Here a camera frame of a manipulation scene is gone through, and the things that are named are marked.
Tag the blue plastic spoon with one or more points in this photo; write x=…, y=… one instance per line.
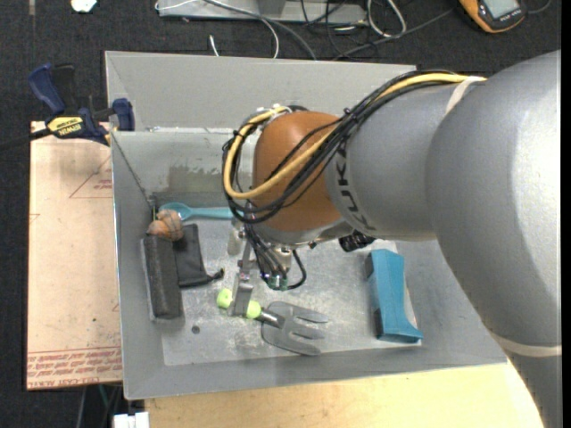
x=201, y=212

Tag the brown toy snail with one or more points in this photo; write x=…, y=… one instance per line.
x=164, y=225

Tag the brown cardboard board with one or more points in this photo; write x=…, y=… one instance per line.
x=71, y=257

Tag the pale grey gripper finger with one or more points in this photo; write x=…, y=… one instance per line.
x=243, y=299

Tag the grey metal bin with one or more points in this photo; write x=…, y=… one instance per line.
x=339, y=292

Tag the blue plastic box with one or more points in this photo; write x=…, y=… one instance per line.
x=392, y=297

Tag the black cylinder on white bracket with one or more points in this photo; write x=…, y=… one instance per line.
x=357, y=241

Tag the dark grey flat block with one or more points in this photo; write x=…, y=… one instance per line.
x=161, y=279

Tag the black cloth pouch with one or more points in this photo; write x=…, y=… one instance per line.
x=191, y=257

